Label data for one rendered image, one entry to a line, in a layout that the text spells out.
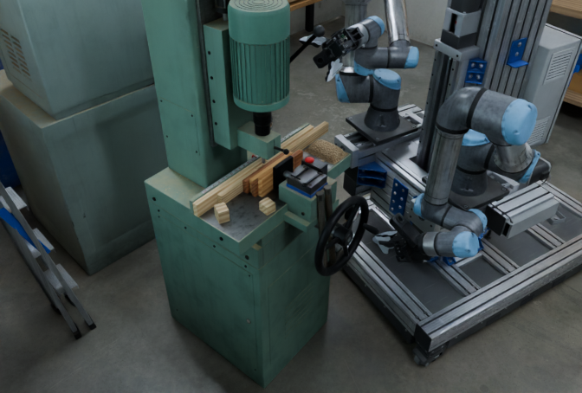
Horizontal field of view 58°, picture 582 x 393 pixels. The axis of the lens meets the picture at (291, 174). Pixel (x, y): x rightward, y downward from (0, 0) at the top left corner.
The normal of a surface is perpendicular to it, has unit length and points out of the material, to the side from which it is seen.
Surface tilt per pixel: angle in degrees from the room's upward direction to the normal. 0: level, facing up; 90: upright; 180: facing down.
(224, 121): 90
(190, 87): 90
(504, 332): 0
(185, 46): 90
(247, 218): 0
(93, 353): 0
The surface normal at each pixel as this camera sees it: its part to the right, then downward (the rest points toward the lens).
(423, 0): -0.70, 0.43
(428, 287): 0.00, -0.80
